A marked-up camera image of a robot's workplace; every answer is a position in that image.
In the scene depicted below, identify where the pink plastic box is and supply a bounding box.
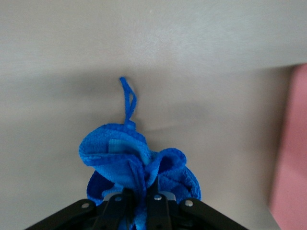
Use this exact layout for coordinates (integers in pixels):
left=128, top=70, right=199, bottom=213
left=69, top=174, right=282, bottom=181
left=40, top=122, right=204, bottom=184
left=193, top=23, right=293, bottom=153
left=268, top=63, right=307, bottom=230

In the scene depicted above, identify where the blue cloth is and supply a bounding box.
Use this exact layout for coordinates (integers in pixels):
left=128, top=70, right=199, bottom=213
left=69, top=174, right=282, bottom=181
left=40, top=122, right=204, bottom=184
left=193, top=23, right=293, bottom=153
left=78, top=76, right=202, bottom=230

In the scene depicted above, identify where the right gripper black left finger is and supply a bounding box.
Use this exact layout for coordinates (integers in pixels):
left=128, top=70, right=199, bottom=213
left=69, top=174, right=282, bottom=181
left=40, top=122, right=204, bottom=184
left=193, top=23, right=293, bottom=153
left=25, top=188, right=135, bottom=230

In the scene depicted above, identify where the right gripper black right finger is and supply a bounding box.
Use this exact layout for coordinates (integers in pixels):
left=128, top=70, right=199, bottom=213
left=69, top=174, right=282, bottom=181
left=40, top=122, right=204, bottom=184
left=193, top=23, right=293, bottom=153
left=145, top=193, right=249, bottom=230

